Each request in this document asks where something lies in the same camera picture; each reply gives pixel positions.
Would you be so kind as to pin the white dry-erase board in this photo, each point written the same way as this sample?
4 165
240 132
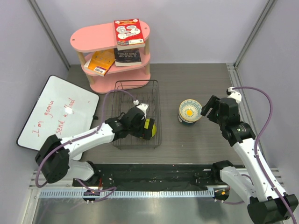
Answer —
63 109

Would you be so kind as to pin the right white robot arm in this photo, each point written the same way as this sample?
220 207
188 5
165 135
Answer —
267 201

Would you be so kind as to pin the orange paperback book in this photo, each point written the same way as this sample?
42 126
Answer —
101 62

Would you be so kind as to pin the black Tale of Two Cities book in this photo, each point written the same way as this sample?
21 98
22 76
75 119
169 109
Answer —
128 57

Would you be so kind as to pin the white bowl with green stripes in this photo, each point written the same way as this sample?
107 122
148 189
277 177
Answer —
192 119

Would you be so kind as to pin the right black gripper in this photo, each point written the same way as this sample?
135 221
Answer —
214 102

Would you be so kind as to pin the plain white ribbed bowl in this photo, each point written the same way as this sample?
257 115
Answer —
181 119

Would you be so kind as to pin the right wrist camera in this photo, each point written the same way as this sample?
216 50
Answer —
231 93

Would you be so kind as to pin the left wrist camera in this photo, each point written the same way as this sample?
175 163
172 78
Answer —
142 106

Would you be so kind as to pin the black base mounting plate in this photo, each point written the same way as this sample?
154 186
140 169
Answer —
157 177

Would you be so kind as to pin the red comic book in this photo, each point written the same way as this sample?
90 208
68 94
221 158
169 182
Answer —
128 34

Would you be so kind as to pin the teal and white bowl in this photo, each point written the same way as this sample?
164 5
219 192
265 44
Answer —
188 123

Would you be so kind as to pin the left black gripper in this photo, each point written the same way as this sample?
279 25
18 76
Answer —
143 133

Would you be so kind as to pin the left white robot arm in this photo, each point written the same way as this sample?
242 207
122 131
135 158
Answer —
55 159

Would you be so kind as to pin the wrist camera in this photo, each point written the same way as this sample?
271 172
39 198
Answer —
142 106
231 93

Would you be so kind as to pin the pink three-tier shelf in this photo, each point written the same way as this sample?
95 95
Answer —
88 40

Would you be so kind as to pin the yellow-green bowl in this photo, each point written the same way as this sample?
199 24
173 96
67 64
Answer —
153 129

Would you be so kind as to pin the white bowl with yellow pattern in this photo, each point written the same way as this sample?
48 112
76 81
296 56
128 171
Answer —
190 107

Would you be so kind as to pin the black wire dish rack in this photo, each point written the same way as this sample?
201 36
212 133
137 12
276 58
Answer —
146 91

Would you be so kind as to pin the white slotted cable duct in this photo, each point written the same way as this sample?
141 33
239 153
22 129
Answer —
82 193

